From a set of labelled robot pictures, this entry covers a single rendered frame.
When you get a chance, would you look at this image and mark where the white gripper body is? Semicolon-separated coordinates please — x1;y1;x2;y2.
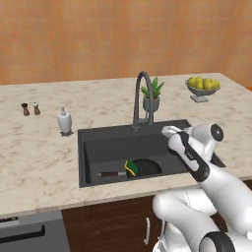
160;125;185;139

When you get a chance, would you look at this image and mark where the yellow and green sponge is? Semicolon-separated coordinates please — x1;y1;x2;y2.
123;158;140;177

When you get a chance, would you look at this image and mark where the dark grey sink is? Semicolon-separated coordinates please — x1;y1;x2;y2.
77;118;226;189

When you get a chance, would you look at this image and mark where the green plant in grey pot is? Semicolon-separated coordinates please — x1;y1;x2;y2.
140;76;166;113

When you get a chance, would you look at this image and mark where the dark grey arched tap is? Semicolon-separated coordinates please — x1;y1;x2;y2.
132;71;156;133

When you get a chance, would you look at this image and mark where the grey fruit bowl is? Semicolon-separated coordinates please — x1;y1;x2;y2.
184;80;221;104

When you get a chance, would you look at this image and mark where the white soap dispenser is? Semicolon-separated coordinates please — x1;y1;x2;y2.
56;106;74;135

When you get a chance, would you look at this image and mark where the dark wooden cupboard door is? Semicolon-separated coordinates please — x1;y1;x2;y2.
61;194;165;252

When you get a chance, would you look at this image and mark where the brown shaker with white top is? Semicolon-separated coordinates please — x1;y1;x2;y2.
31;101;41;116

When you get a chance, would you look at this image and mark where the brown shaker with dark top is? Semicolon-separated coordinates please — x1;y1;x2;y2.
21;102;32;117

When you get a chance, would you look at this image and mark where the grey dishwasher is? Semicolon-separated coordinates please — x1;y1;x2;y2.
0;210;72;252

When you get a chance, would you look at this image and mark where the silver cupboard handle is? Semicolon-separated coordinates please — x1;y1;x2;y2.
143;217;152;246

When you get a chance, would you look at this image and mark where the black dishwasher handle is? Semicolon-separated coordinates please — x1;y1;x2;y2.
0;224;46;245

